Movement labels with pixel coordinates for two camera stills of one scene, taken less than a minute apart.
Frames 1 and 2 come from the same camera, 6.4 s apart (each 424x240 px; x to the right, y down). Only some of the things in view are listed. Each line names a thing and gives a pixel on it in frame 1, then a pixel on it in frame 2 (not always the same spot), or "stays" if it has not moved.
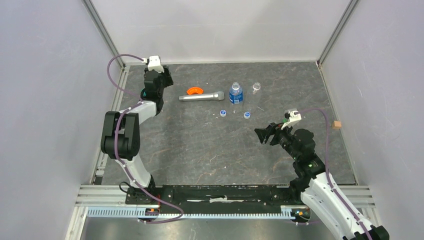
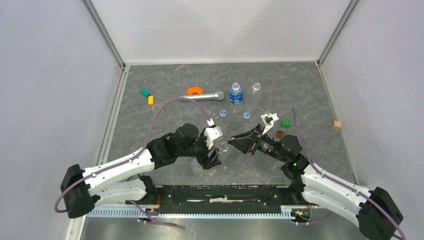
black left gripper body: (165, 78) -> (202, 151)
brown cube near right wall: (336, 125) stays
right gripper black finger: (263, 134) -> (256, 129)
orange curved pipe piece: (194, 89) stays
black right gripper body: (281, 137) -> (265, 145)
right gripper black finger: (272, 126) -> (243, 144)
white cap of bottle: (247, 115) stays
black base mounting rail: (277, 195) stays
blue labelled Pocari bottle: (235, 93) stays
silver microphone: (218, 95) stays
